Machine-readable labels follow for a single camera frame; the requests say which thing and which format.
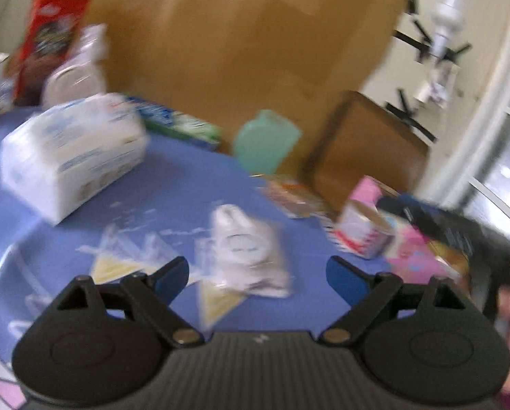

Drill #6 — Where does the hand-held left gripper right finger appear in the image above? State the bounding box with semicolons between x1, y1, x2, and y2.
319;255;467;345

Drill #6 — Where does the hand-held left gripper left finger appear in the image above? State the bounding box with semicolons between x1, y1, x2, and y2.
55;256;205;347

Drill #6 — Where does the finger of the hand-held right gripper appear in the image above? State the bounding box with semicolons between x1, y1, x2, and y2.
376;194;436;236

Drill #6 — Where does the pink printed box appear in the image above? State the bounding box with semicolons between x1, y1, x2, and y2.
344;176;471;288

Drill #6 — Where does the smiley hook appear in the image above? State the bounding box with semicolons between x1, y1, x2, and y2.
196;204;292;299

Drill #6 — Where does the red and white can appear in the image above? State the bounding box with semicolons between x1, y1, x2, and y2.
335;203;396;260

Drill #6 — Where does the black white striped packet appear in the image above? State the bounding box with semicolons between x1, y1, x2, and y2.
320;217;346;249

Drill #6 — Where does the blue printed tablecloth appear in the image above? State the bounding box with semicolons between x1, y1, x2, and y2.
0;107;409;410

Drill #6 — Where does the black tape cross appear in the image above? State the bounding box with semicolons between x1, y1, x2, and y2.
394;17;471;63
385;88;437;142

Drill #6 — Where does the orange snack packet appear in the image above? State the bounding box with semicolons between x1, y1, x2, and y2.
258;174;329;219

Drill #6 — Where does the white power strip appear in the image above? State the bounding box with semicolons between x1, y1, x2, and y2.
416;62;457;106

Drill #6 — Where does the green toothpaste box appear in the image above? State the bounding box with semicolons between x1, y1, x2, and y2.
127;96;224;151

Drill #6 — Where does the green plastic cup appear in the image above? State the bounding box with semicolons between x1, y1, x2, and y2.
232;110;302;176

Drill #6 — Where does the white tissue pack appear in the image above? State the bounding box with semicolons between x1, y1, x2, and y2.
0;93;150;225

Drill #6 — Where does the white light bulb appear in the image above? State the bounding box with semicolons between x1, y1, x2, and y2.
429;0;463;59

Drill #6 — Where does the clear bag with round bowl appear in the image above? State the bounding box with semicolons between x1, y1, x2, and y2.
41;23;109;110

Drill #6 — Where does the wooden board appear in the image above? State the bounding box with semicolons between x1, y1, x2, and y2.
37;0;409;137

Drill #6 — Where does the red snack bag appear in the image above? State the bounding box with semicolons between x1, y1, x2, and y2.
7;0;90;107

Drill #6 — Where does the white window frame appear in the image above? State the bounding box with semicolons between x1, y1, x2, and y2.
426;0;510;240

